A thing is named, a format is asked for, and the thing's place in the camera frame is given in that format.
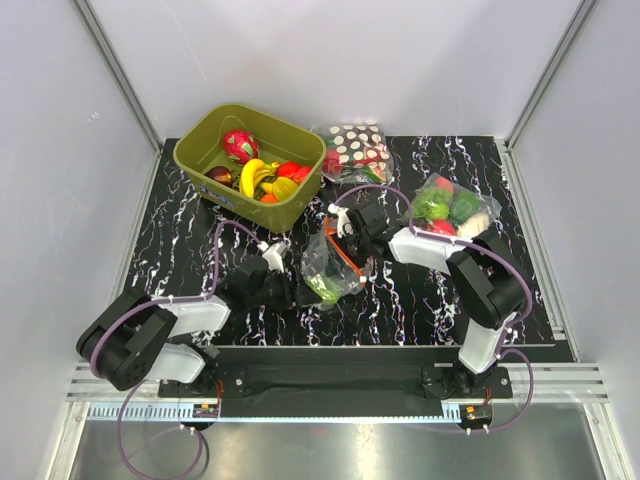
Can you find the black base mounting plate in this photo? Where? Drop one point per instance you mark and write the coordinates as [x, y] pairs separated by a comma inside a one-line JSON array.
[[320, 372]]

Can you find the green fake grapes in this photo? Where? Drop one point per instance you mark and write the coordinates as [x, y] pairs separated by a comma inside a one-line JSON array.
[[431, 204]]

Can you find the green fake starfruit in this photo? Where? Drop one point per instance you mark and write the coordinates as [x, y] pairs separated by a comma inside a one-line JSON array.
[[328, 290]]

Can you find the clear orange-zip fruit bag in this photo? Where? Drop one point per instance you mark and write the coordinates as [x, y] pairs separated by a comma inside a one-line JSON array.
[[323, 256]]

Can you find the orange fake persimmon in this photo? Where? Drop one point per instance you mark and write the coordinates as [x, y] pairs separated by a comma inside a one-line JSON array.
[[269, 198]]

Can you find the green fake bell pepper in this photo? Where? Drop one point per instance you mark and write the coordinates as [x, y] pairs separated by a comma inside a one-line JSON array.
[[463, 206]]

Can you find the white fake garlic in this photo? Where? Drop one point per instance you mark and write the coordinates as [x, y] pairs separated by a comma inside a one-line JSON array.
[[474, 226]]

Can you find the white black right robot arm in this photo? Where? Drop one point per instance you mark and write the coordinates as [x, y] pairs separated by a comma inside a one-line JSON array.
[[491, 289]]

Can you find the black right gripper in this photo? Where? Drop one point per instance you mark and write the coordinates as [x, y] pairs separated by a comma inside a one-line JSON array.
[[354, 234]]

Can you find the polka dot zip bag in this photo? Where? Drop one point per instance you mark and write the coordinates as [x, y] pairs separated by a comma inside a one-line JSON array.
[[356, 153]]

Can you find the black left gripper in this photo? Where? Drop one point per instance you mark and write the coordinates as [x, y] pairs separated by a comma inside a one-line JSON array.
[[290, 295]]

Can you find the red fake dragon fruit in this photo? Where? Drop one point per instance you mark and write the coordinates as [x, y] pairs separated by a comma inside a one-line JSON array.
[[240, 146]]

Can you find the yellow fake starfruit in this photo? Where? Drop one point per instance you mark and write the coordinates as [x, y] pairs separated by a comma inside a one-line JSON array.
[[283, 188]]

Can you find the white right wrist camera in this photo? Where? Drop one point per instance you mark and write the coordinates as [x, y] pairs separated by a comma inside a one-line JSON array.
[[344, 226]]

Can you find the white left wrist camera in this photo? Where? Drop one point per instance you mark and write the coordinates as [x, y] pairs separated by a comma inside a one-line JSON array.
[[274, 254]]

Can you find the olive green plastic bin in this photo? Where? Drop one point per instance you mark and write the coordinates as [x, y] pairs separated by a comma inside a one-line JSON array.
[[201, 149]]

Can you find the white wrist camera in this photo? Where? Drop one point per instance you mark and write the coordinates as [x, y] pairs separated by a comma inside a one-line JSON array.
[[274, 254], [344, 226]]

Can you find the yellow fake banana bunch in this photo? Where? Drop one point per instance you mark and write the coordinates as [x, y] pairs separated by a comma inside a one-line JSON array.
[[253, 172]]

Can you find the clear orange-zip vegetable bag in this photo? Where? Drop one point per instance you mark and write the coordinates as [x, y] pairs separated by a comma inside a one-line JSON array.
[[490, 205]]

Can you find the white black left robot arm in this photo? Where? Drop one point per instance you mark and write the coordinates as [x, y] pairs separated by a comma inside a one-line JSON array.
[[130, 340]]

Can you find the dark red fake apple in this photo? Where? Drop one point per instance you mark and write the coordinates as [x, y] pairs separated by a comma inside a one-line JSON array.
[[222, 175]]

